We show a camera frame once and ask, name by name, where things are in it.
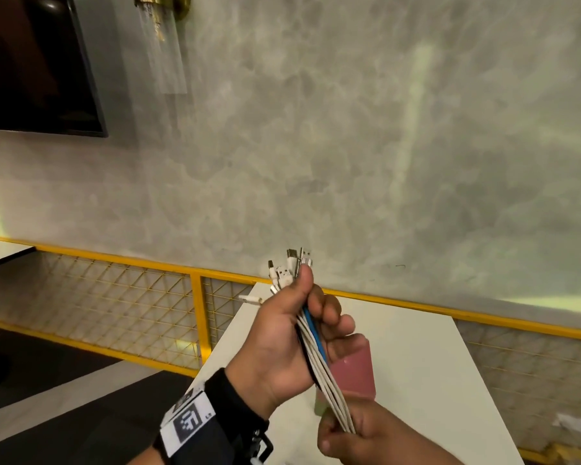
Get person's left hand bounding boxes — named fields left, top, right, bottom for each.
left=224, top=263, right=369, bottom=421

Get black screen panel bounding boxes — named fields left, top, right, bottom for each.
left=0, top=0, right=109, bottom=139

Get blue cable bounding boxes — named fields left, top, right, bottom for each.
left=302, top=307, right=329, bottom=364

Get black left wristband with markers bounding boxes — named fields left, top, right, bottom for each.
left=152, top=367, right=274, bottom=465

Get bunch of white cables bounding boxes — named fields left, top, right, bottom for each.
left=237, top=246, right=357, bottom=435

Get person's right hand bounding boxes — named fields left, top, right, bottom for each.
left=317, top=399, right=465, bottom=465

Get yellow mesh railing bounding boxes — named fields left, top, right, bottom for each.
left=0, top=233, right=581, bottom=465

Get white wall socket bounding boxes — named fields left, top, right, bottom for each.
left=551, top=413, right=581, bottom=434

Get pink box with green drawer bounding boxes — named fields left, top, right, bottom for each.
left=313, top=341, right=377, bottom=417

